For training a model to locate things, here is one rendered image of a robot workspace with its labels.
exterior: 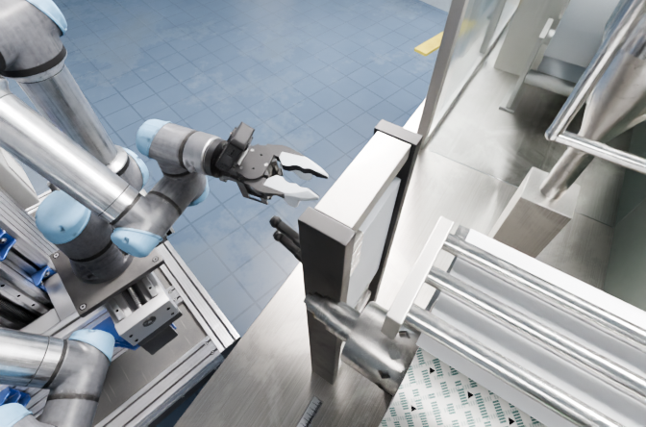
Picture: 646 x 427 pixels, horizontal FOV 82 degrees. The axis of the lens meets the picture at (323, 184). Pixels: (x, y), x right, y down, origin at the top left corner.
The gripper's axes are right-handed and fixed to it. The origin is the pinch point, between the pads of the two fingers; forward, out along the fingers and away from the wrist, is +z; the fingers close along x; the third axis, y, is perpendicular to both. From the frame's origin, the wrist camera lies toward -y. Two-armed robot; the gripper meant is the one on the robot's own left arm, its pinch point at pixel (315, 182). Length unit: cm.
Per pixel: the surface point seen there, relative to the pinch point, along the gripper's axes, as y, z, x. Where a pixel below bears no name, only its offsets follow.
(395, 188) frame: -15.5, 13.5, 6.4
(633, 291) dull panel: 24, 61, -11
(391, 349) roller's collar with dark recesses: -16.2, 17.7, 23.0
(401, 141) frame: -21.0, 12.8, 4.1
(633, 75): -19.0, 36.3, -16.5
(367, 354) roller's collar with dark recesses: -15.6, 15.9, 24.1
